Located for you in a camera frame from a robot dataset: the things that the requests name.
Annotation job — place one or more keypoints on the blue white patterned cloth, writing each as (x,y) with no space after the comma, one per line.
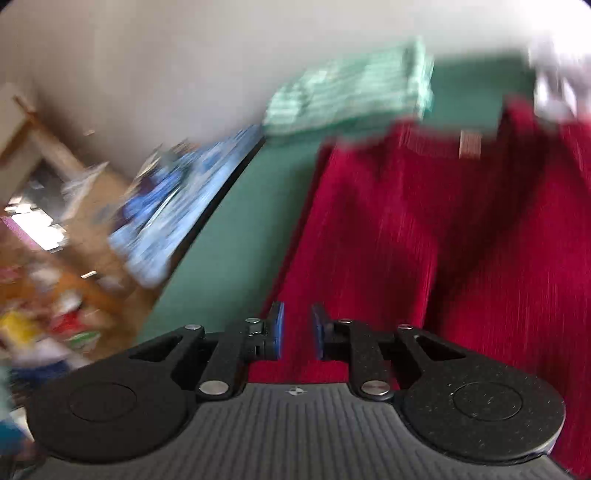
(168,196)

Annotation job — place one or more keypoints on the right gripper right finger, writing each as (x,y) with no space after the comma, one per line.
(458,401)

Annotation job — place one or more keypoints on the crumpled lavender white garment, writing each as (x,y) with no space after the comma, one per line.
(562,81)

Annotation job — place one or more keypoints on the green white striped folded shirt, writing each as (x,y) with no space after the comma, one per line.
(382,85)

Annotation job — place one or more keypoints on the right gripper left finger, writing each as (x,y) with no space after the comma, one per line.
(221,368)

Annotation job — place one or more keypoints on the dark red knit sweater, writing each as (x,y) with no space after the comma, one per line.
(487,247)

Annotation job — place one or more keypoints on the cardboard boxes clutter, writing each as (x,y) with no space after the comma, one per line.
(68,304)

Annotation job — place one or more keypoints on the green table cover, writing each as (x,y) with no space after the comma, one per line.
(229,269)

